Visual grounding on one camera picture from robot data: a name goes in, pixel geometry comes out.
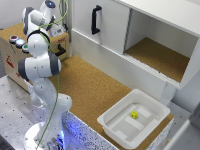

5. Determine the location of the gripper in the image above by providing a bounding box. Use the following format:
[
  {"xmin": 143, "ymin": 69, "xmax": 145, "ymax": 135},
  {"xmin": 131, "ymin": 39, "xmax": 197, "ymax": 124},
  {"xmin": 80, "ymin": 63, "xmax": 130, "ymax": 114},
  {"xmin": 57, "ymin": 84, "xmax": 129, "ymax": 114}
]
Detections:
[{"xmin": 49, "ymin": 25, "xmax": 68, "ymax": 38}]

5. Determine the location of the green button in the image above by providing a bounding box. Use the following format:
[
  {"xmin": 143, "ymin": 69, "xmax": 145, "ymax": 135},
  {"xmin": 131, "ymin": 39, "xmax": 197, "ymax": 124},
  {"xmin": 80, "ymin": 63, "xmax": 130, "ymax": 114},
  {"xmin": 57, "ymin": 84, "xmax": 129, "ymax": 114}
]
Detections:
[{"xmin": 21, "ymin": 43, "xmax": 31, "ymax": 54}]

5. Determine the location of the blue button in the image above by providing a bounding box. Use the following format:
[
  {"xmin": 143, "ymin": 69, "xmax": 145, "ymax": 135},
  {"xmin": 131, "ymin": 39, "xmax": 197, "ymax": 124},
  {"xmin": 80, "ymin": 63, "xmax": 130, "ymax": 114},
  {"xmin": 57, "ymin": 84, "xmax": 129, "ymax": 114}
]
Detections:
[{"xmin": 15, "ymin": 38, "xmax": 26, "ymax": 48}]

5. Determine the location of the red button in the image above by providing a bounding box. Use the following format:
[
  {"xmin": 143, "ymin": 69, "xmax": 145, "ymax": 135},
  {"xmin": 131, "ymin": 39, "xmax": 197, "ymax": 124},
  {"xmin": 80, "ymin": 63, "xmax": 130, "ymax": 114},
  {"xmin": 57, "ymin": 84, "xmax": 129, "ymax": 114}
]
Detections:
[{"xmin": 9, "ymin": 34, "xmax": 19, "ymax": 44}]

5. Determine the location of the wooden drawer box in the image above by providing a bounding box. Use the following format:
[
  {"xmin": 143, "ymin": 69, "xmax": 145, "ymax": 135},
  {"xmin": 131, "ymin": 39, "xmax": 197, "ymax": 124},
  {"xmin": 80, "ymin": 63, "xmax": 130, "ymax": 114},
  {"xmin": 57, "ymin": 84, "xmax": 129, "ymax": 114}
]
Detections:
[{"xmin": 0, "ymin": 22, "xmax": 71, "ymax": 92}]

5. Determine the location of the white sliding door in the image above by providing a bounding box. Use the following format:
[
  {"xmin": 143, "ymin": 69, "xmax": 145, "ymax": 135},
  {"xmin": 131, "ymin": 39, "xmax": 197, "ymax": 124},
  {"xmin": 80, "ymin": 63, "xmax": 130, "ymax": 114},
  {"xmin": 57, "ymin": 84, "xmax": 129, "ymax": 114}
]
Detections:
[{"xmin": 71, "ymin": 0, "xmax": 131, "ymax": 56}]

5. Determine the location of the white cabinet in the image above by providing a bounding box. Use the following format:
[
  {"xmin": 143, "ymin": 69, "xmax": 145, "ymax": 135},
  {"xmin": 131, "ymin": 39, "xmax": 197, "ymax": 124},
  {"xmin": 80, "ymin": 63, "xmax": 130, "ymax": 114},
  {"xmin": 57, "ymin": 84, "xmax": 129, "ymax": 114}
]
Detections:
[{"xmin": 68, "ymin": 0, "xmax": 200, "ymax": 107}]

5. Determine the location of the yellow block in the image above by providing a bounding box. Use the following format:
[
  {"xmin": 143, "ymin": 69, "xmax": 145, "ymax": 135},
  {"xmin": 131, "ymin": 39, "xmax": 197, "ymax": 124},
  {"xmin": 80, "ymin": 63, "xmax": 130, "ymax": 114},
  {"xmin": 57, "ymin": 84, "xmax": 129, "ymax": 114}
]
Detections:
[{"xmin": 130, "ymin": 110, "xmax": 139, "ymax": 119}]

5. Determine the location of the white plastic box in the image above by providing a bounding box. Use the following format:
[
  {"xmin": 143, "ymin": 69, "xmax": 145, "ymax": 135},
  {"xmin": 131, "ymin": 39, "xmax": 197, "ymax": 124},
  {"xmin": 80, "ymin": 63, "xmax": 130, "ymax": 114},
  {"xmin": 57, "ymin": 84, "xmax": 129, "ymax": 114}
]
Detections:
[{"xmin": 96, "ymin": 88, "xmax": 172, "ymax": 150}]

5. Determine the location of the black door handle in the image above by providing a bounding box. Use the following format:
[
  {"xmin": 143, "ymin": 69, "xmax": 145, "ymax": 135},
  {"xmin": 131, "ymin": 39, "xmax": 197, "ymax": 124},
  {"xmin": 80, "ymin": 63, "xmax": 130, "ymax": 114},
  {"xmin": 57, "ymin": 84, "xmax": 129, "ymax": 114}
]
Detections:
[{"xmin": 91, "ymin": 4, "xmax": 103, "ymax": 36}]

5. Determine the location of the green cable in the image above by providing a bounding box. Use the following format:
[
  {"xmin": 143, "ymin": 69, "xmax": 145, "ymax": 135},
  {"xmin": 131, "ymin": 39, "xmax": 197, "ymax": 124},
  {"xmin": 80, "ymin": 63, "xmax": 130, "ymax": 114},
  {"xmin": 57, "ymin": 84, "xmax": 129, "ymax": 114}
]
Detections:
[{"xmin": 34, "ymin": 0, "xmax": 70, "ymax": 150}]

